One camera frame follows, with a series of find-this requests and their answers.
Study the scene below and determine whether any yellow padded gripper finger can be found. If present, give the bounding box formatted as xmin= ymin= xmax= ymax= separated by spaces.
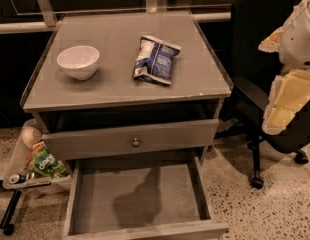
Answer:
xmin=262 ymin=69 xmax=310 ymax=135

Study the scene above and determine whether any blue chip bag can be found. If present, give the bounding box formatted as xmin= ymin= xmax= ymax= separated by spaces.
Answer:
xmin=133 ymin=35 xmax=181 ymax=86

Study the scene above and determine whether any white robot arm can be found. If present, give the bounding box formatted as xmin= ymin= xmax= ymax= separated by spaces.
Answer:
xmin=258 ymin=0 xmax=310 ymax=135

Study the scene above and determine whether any closed grey top drawer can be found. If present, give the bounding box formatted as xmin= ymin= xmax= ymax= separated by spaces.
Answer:
xmin=43 ymin=119 xmax=218 ymax=160

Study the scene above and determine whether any grey drawer cabinet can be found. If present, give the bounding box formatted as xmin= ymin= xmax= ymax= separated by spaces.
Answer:
xmin=19 ymin=10 xmax=235 ymax=240

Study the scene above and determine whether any round metal drawer knob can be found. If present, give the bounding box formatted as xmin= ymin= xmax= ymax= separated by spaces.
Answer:
xmin=132 ymin=138 xmax=140 ymax=147

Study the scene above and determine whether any open grey middle drawer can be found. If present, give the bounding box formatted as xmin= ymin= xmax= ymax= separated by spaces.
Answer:
xmin=62 ymin=153 xmax=228 ymax=240

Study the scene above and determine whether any green snack bag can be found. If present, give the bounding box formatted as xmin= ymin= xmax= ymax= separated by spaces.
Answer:
xmin=25 ymin=142 xmax=69 ymax=179

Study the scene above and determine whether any black office chair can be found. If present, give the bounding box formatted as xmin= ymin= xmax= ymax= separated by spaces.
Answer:
xmin=217 ymin=0 xmax=310 ymax=189

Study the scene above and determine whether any white ceramic bowl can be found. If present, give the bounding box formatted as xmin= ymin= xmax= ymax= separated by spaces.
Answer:
xmin=56 ymin=45 xmax=100 ymax=80

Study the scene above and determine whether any beige round object in bin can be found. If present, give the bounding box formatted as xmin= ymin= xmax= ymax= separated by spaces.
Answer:
xmin=22 ymin=126 xmax=42 ymax=148

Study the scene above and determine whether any metal soda can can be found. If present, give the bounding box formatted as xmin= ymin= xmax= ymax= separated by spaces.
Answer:
xmin=9 ymin=173 xmax=26 ymax=184

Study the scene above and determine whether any metal railing bar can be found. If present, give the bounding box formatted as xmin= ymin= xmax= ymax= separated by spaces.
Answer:
xmin=0 ymin=12 xmax=231 ymax=34

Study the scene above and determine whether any black stand leg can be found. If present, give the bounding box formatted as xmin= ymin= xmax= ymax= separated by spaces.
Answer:
xmin=0 ymin=190 xmax=21 ymax=236

